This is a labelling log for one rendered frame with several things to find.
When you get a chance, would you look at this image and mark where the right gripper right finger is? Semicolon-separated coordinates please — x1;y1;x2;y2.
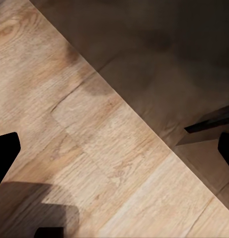
218;131;229;165

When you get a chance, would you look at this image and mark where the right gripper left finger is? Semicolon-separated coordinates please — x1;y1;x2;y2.
0;132;21;183

